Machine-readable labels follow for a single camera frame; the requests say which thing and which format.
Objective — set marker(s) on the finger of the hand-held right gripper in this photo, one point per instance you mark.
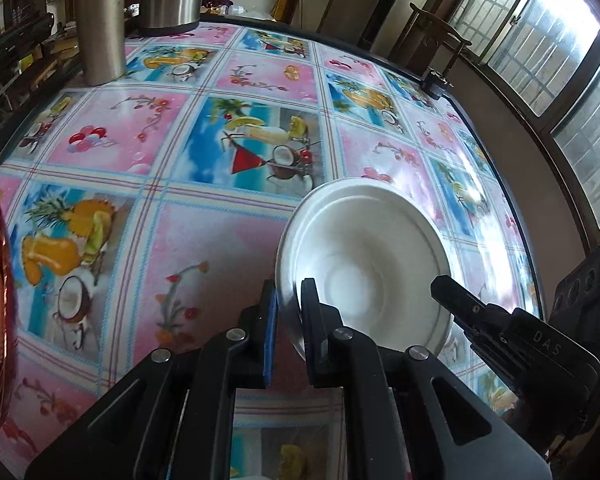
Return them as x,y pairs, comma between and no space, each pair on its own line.
460,302

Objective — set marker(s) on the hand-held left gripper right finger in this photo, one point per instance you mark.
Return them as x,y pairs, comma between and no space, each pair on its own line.
312,340

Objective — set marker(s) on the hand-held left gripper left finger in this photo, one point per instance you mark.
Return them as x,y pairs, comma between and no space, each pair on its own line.
271,345

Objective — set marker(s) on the white plastic bowl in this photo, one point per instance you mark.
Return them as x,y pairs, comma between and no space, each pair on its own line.
370,260

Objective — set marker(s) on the fruit print tablecloth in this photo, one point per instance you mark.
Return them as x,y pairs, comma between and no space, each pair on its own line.
180,240

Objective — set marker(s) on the small black device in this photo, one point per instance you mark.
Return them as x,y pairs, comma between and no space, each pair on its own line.
436,85

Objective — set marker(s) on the dark wooden chair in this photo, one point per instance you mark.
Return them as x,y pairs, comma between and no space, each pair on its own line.
430,35

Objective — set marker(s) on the barred window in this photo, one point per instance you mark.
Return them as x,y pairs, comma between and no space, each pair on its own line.
545,35

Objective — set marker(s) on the slim steel vacuum flask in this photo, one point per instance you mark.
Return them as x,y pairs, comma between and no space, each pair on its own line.
100,25

